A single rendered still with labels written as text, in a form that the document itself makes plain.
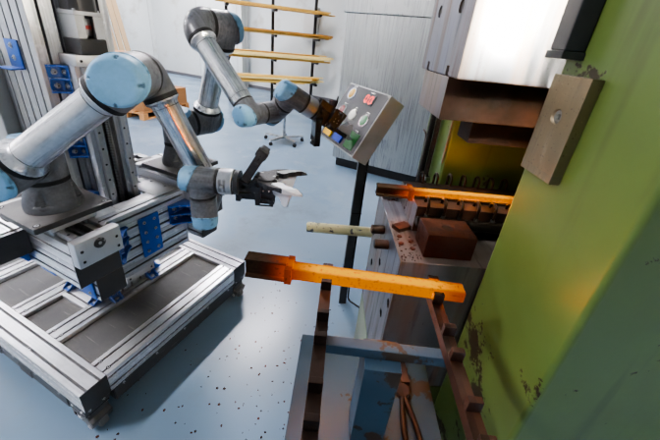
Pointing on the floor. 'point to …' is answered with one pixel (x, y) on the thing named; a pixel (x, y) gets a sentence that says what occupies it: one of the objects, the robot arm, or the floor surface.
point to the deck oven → (389, 75)
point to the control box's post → (353, 223)
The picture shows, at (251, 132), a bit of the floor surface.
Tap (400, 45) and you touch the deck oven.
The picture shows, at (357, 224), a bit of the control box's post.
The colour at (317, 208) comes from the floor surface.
